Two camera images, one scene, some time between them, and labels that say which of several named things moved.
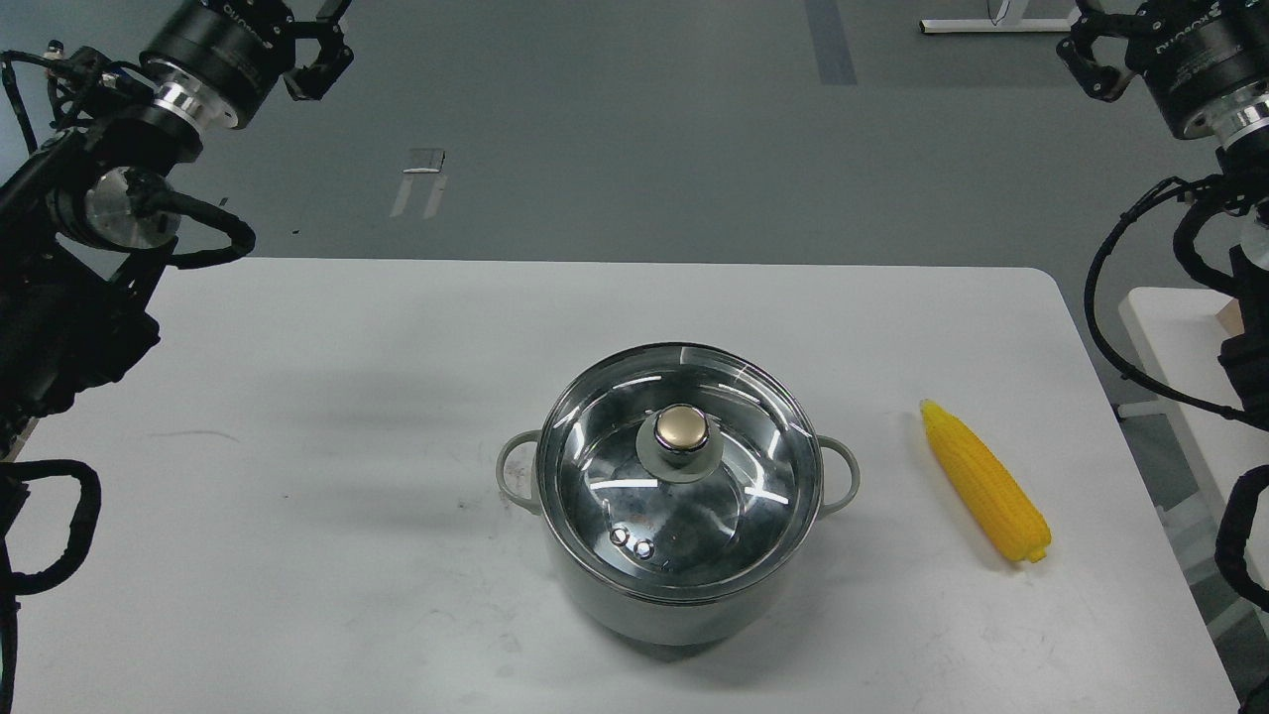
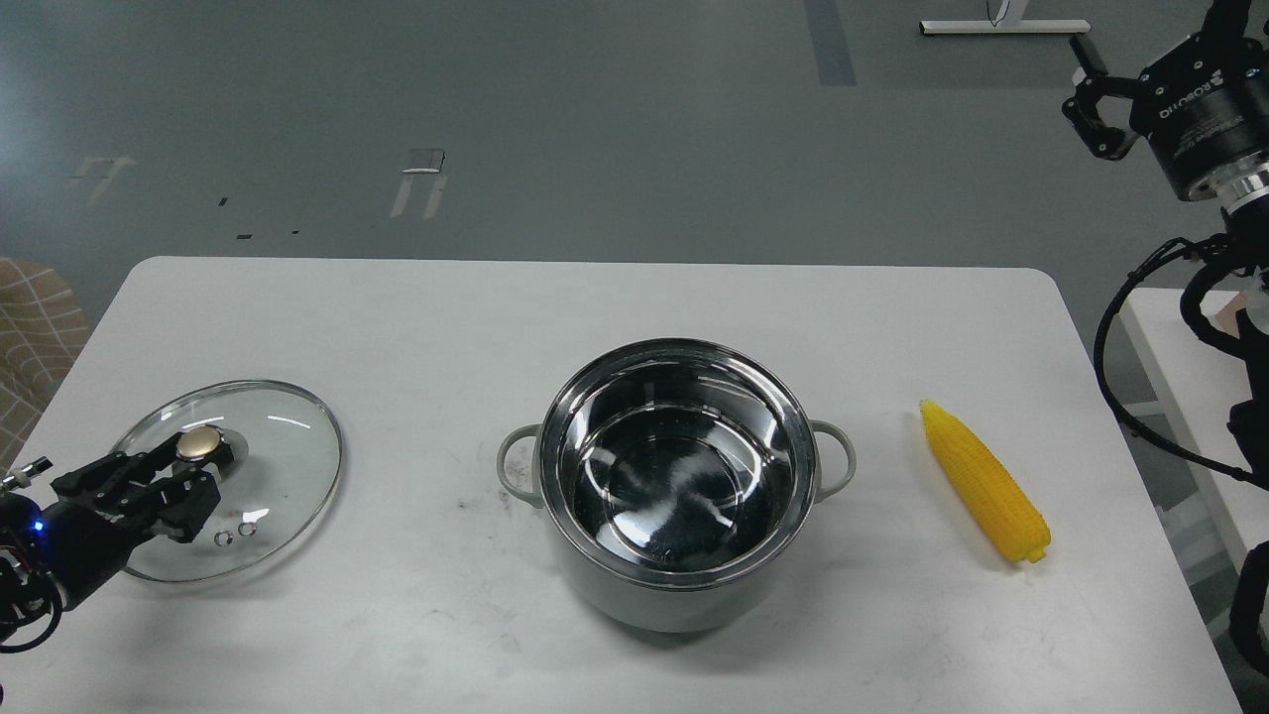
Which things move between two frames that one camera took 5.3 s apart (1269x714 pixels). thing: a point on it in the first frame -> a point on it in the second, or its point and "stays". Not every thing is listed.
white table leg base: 1007,22 stays
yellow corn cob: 1006,509 stays
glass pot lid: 678,472 -> 275,493
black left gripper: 214,59 -> 77,548
